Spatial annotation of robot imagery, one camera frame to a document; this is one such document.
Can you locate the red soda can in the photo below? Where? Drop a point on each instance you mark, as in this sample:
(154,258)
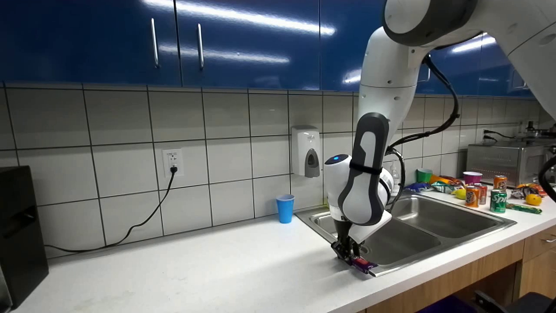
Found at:
(484,193)

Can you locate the yellow lemon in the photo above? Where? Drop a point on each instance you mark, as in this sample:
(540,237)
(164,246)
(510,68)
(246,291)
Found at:
(535,199)

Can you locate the green soda can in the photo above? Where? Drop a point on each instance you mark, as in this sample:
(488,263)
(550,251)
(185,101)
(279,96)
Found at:
(498,200)

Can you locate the white wall power outlet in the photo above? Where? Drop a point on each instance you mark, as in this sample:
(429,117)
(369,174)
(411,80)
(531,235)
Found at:
(173,157)

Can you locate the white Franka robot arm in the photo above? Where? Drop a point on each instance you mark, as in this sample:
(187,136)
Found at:
(389,75)

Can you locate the purple candy bar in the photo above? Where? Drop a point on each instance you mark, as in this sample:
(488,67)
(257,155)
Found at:
(366,265)

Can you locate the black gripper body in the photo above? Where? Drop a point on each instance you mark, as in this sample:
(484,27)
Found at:
(343,237)

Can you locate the blue plastic cup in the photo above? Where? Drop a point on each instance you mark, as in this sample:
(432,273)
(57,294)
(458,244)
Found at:
(284,209)

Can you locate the stainless steel double sink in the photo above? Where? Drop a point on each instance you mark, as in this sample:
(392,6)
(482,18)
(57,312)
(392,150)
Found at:
(446,223)

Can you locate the stainless steel toaster oven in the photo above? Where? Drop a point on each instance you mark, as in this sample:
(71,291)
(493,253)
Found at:
(501,162)

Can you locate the green white snack bag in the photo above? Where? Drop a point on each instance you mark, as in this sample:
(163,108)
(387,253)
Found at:
(446,188)

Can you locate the green plastic cup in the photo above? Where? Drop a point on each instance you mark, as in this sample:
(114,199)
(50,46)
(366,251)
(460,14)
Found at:
(423,178)

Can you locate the blue bin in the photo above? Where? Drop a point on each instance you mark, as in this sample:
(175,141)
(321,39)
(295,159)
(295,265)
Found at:
(446,305)

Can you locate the orange crumpled snack bag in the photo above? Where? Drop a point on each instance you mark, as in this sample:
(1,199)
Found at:
(533,188)

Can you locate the blue snack bag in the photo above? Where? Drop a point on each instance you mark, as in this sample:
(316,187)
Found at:
(416,188)

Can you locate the yellow round fruit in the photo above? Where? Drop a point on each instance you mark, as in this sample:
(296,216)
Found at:
(460,192)

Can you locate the black office chair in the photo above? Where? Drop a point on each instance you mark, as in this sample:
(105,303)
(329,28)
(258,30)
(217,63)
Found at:
(522,305)

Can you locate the white wall soap dispenser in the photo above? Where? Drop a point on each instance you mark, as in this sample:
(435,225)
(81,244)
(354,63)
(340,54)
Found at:
(305,152)

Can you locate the orange soda can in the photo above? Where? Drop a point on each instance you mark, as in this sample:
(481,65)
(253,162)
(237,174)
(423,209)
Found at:
(472,197)
(501,183)

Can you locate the wooden lower cabinet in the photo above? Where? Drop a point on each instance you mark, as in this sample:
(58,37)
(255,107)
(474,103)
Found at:
(540,261)

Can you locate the black coffee maker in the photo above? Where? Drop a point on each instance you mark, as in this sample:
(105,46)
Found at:
(20,232)

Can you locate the green marker pen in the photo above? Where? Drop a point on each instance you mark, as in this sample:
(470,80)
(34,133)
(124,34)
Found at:
(524,209)

